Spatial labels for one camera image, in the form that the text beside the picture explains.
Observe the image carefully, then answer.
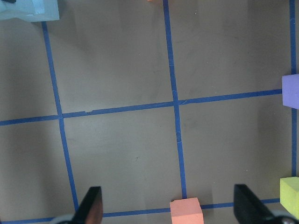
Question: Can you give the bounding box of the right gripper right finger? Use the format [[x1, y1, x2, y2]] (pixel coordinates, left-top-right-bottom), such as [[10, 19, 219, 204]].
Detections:
[[234, 184, 280, 224]]

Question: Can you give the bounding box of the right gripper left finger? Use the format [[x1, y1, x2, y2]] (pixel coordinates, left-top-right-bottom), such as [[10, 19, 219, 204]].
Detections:
[[71, 186, 103, 224]]

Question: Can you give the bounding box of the orange block near arms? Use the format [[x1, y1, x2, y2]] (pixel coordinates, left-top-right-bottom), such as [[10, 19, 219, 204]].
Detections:
[[170, 197, 204, 224]]

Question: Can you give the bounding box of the yellow foam block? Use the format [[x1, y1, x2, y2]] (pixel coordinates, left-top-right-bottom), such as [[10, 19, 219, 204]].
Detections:
[[280, 177, 299, 219]]

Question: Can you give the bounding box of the purple block near blue tray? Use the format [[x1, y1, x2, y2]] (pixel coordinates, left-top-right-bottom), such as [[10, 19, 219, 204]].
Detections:
[[282, 74, 299, 110]]

